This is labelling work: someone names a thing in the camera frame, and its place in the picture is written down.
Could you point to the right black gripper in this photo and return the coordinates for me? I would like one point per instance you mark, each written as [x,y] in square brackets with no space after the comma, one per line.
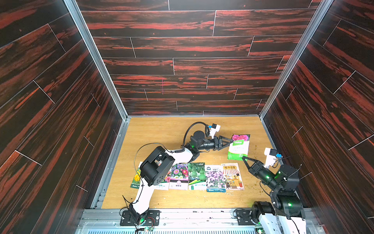
[254,168]

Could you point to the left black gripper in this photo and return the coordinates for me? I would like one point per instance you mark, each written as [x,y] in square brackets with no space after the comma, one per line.
[215,144]

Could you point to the magenta flower seed packet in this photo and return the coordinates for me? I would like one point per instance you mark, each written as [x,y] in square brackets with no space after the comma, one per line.
[239,147]

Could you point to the orange striped seed packet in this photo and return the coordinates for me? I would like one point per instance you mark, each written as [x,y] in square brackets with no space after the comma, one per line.
[233,177]

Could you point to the purple flowers seed packet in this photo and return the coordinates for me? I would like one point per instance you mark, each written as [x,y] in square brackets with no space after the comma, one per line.
[215,178]

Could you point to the green gourd seed packet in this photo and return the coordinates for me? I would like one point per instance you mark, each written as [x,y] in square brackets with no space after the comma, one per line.
[197,176]

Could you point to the purple pink asters seed packet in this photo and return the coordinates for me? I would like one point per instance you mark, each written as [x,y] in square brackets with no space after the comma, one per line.
[179,177]

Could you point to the yellow flower seed packet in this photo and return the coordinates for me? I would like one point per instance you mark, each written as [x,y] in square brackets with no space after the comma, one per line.
[136,182]

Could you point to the mixed roses seed packet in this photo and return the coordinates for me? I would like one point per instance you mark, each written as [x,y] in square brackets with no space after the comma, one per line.
[164,185]

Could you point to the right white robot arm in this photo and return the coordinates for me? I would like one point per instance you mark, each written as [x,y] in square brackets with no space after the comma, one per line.
[284,213]

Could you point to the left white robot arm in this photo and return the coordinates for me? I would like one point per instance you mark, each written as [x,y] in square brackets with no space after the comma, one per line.
[155,167]

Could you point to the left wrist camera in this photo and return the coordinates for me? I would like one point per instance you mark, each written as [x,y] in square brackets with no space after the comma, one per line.
[213,129]

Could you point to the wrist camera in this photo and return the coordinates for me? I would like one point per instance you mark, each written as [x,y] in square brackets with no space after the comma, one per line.
[213,129]
[272,157]

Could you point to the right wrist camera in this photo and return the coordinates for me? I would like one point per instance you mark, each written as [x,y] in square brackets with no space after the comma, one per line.
[272,157]

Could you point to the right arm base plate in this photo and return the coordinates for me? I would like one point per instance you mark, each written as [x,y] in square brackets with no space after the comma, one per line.
[243,217]

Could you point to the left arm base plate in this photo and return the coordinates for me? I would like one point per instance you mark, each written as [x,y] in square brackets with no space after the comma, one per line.
[149,218]

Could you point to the aluminium front rail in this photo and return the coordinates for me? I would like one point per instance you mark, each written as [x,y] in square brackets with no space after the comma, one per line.
[181,221]

